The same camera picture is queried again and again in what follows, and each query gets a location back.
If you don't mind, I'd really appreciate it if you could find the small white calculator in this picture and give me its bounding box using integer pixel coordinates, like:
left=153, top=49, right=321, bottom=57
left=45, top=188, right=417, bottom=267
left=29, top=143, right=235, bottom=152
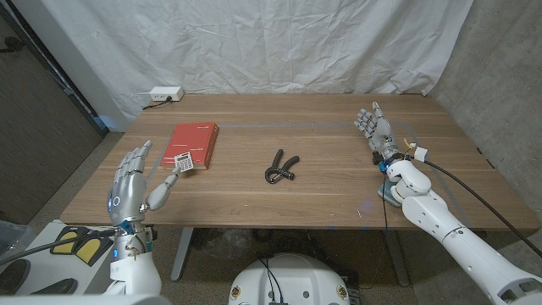
left=174, top=152, right=195, bottom=173

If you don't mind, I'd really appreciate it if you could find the white robot torso edge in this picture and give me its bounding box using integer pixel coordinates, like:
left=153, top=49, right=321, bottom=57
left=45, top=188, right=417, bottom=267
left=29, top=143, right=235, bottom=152
left=0, top=293, right=173, bottom=305

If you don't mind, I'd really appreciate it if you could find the clear plastic bin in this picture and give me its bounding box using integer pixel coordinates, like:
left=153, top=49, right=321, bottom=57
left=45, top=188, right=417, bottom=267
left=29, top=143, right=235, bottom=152
left=0, top=219, right=35, bottom=260

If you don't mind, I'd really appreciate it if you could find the clear plastic bag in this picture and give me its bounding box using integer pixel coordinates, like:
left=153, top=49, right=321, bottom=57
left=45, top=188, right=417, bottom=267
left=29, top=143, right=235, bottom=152
left=202, top=228, right=253, bottom=260

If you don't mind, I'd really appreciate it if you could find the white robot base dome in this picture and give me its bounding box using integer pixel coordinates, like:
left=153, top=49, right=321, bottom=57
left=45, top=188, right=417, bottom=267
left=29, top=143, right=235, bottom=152
left=228, top=252, right=351, bottom=305

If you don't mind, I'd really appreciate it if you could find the grey tape strip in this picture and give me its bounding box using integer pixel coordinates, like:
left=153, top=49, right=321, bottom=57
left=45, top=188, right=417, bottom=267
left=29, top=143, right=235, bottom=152
left=143, top=141, right=171, bottom=187

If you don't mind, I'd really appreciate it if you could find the white fabric backdrop sheet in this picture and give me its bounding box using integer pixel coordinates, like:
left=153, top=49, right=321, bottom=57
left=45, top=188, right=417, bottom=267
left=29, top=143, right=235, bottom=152
left=40, top=0, right=474, bottom=131

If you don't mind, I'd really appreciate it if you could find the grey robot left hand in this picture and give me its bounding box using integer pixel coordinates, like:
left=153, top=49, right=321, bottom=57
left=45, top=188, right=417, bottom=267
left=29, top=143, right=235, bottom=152
left=107, top=141, right=182, bottom=229

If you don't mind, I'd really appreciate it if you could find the black hand grip strengthener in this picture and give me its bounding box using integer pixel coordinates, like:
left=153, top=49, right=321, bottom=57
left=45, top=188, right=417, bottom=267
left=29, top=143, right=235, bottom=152
left=264, top=148, right=301, bottom=185

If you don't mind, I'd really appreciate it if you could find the black door handle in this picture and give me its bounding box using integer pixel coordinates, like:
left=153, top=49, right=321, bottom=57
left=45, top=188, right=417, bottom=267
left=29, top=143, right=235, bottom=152
left=0, top=36, right=25, bottom=54

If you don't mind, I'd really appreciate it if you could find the dark wooden door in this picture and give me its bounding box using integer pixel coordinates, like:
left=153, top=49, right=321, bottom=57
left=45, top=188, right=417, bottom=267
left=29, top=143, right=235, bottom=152
left=0, top=3, right=109, bottom=225

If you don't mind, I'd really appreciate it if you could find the white power outlet box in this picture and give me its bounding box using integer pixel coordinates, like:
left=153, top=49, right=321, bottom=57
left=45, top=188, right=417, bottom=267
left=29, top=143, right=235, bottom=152
left=149, top=86, right=185, bottom=103

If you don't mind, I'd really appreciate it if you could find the black power cord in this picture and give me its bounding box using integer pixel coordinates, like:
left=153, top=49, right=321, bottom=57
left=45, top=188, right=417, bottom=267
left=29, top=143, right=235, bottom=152
left=141, top=97, right=173, bottom=111

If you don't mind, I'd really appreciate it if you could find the black cable tangle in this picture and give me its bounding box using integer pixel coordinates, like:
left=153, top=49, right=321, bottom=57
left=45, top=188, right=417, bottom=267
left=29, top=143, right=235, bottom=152
left=252, top=228, right=327, bottom=255

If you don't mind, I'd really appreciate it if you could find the white pedal platform board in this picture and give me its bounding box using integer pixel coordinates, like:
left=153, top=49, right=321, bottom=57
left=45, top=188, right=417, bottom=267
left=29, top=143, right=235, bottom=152
left=14, top=219, right=124, bottom=297

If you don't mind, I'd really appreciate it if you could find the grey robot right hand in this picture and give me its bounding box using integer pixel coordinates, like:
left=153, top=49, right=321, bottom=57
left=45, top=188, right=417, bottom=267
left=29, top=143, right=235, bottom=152
left=354, top=101, right=403, bottom=164

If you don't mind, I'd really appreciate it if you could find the thin blue cable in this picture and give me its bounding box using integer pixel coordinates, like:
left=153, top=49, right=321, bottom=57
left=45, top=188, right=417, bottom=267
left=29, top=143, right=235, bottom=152
left=268, top=264, right=284, bottom=304

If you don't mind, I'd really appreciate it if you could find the red hardcover book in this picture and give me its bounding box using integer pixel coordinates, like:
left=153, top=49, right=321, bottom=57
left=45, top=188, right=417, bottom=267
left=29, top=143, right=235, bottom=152
left=159, top=122, right=220, bottom=171

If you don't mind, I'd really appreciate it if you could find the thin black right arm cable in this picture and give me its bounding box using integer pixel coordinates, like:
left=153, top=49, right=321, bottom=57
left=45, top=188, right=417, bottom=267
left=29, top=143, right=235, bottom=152
left=368, top=169, right=390, bottom=293

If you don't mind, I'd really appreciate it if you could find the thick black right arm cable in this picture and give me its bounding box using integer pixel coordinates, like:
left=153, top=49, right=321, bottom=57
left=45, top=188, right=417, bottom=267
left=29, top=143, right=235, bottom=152
left=413, top=146, right=542, bottom=258

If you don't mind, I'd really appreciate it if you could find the teal grey block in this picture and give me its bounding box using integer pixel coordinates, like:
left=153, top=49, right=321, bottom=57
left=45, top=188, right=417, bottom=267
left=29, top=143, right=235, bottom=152
left=378, top=180, right=403, bottom=208

